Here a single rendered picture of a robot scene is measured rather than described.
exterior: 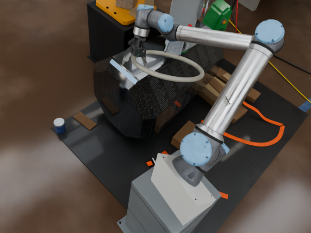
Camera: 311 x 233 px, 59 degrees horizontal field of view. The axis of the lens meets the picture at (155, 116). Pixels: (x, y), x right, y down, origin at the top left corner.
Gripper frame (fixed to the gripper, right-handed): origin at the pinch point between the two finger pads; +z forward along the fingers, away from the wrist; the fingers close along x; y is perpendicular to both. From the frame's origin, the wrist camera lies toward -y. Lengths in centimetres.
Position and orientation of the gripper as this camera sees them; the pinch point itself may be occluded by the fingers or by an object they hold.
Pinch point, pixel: (133, 65)
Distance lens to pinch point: 176.2
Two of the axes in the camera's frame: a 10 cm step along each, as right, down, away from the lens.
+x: 9.2, 0.0, 4.0
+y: 3.4, 5.3, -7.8
